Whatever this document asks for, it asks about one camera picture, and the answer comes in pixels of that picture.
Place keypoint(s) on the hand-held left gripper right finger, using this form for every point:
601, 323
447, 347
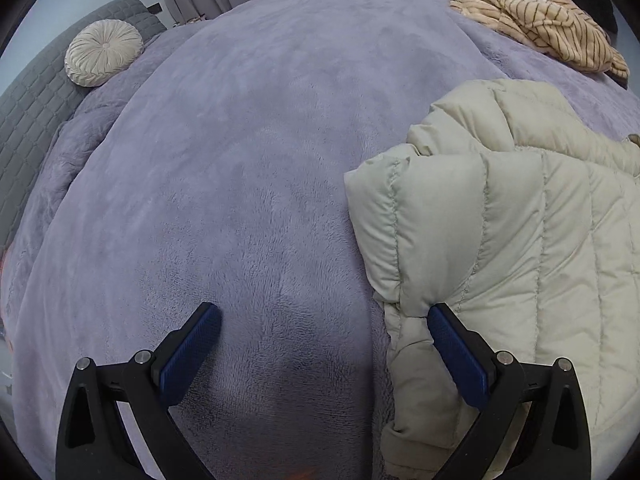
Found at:
457, 355

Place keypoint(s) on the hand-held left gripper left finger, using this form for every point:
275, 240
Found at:
192, 347

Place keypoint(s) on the grey quilted headboard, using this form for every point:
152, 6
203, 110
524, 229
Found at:
35, 105

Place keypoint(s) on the lavender fleece blanket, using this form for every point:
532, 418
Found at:
240, 170

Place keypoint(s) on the beige puffer jacket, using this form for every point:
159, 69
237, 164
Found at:
505, 240

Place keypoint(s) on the round cream pleated cushion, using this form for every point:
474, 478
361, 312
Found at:
103, 52

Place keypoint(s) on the cream striped fleece garment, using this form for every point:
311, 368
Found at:
542, 22

